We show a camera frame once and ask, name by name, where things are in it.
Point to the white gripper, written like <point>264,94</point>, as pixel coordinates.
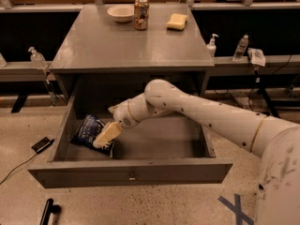
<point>122,114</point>

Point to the blue chip bag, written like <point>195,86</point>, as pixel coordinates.
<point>87,132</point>

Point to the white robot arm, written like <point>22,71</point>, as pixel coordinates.
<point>274,140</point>

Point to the open grey drawer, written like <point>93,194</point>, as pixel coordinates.
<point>167,150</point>

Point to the grey counter cabinet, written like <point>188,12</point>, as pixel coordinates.
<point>95,43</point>

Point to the black phone on floor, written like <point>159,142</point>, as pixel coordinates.
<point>40,146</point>

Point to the clear pump bottle left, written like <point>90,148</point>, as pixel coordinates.
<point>37,59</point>

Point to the white bowl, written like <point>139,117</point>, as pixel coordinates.
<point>121,13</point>

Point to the brown soda can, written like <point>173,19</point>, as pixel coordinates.
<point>141,14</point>

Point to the yellow sponge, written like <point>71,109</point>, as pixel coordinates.
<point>177,21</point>

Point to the white pump sanitizer bottle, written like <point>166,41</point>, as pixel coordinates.
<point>211,46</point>

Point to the clear water bottle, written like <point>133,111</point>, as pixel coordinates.
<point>241,48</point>

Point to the blue tape cross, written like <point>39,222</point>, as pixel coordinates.
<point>236,208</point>

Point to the crumpled white paper tag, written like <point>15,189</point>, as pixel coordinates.
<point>256,57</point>

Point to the black handle object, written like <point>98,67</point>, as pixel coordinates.
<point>49,208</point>

